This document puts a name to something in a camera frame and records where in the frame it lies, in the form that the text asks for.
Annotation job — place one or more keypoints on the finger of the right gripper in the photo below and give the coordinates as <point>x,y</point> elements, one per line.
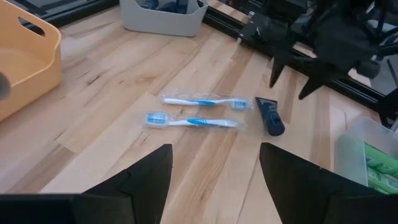
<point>315,80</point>
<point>279,68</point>

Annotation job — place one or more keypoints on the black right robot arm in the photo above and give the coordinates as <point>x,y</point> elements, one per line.
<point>351,4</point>

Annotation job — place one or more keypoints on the grey plastic bin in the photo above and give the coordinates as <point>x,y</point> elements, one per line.
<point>161,21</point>

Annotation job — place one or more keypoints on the orange plastic bin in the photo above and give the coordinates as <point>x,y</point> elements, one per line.
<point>34,68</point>

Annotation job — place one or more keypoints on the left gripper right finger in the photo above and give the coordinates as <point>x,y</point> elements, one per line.
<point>298,193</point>

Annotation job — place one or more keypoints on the blue white toothbrush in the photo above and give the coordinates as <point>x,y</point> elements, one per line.
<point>199,122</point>
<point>205,102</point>

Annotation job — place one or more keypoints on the green squeeze tube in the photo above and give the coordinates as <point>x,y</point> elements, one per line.
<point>379,154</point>
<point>385,175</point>
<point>381,186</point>

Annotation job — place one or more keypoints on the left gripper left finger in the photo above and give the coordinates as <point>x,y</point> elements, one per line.
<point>140,193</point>

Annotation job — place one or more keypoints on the clear plastic container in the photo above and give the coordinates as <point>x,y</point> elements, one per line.
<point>351,155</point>

